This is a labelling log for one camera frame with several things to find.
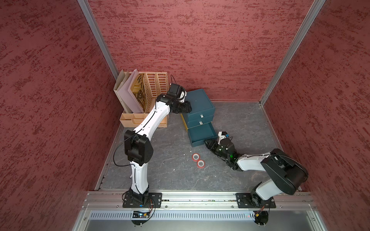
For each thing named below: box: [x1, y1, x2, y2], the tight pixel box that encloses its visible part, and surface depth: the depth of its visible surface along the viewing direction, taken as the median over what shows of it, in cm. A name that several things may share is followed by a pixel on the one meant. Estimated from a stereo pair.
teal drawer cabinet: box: [180, 88, 218, 148], surface depth 95 cm
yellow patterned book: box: [130, 73, 147, 113], surface depth 102 cm
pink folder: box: [118, 68, 145, 114], surface depth 93 cm
